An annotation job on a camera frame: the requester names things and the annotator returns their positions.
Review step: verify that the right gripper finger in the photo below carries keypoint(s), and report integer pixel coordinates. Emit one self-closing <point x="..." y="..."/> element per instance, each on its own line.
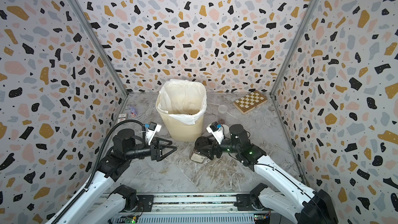
<point x="203" y="156"/>
<point x="210" y="142"/>

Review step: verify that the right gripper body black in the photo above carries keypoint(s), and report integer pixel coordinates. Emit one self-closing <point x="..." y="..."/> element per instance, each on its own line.
<point x="217" y="148"/>

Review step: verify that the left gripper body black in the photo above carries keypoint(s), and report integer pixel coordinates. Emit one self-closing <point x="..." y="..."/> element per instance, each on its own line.
<point x="153" y="154"/>

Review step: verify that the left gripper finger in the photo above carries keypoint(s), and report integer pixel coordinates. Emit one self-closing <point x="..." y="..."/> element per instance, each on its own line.
<point x="162" y="155"/>
<point x="164" y="143"/>

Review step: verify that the clear jar with flower tea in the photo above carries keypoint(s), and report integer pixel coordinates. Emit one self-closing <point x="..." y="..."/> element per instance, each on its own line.
<point x="197" y="157"/>

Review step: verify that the black jar lid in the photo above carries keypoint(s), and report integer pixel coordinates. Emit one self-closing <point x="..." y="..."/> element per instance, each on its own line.
<point x="200" y="143"/>

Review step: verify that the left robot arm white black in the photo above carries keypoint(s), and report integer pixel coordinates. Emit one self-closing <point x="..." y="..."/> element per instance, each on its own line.
<point x="127" y="146"/>

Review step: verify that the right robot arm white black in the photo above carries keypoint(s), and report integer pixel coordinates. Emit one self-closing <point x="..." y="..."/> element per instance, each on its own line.
<point x="294" y="200"/>

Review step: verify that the white lid tea jar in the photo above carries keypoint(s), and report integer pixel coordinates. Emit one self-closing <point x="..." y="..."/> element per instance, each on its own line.
<point x="225" y="129"/>

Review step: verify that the cream ribbed trash bin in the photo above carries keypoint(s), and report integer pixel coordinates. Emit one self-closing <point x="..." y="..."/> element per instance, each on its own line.
<point x="182" y="132"/>

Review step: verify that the small card box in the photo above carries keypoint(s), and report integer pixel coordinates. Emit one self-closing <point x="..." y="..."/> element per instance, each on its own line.
<point x="122" y="117"/>

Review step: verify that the white plastic bin liner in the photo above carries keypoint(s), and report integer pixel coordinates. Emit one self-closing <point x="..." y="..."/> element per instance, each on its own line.
<point x="182" y="100"/>

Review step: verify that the wooden chessboard box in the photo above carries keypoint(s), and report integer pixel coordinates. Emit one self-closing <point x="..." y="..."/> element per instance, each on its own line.
<point x="250" y="102"/>

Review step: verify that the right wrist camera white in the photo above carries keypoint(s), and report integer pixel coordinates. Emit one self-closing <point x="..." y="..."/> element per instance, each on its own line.
<point x="217" y="131"/>

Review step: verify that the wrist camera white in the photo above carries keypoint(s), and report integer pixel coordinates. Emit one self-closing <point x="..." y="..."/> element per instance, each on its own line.
<point x="152" y="129"/>
<point x="217" y="131"/>

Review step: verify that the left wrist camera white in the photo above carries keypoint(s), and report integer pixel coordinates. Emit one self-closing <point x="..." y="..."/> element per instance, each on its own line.
<point x="152" y="129"/>

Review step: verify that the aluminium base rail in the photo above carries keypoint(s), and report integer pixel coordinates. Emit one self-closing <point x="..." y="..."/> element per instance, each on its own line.
<point x="182" y="204"/>

